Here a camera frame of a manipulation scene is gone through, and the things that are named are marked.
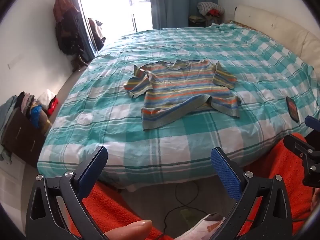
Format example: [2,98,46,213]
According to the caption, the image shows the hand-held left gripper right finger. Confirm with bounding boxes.
[210,147,293,240]

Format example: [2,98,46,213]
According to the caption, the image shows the red box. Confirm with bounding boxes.
[47,98,60,117]

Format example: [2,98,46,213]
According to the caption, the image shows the dark wooden dresser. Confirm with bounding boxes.
[1,107,52,168]

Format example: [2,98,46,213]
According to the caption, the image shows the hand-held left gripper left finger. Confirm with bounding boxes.
[25,145,109,240]

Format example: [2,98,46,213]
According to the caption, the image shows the hanging dark clothes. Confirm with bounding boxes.
[53,0,106,72]

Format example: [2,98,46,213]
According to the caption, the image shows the blue curtain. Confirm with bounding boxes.
[149,0,218,30]

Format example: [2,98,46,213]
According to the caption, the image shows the bed with teal checked sheet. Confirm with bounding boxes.
[37,22,320,190]

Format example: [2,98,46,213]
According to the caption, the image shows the orange fleece garment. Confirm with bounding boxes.
[67,132,316,240]

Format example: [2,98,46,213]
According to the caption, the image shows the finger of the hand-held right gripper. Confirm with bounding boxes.
[304,115,320,133]
[283,134,320,161]

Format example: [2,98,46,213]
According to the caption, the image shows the white plastic bag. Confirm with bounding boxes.
[37,89,57,110]

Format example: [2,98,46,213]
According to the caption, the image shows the sliding glass door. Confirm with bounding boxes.
[78,0,153,33]

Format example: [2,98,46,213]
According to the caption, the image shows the black cable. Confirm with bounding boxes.
[157,181,200,240]

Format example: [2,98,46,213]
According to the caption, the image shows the person's left hand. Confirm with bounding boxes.
[103,220,153,240]

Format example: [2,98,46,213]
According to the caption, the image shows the cream padded headboard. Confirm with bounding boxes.
[234,4,320,77]

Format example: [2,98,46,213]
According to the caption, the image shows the striped knit sweater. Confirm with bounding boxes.
[124,59,242,131]

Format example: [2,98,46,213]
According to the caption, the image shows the white printed paper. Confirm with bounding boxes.
[175,213,226,240]

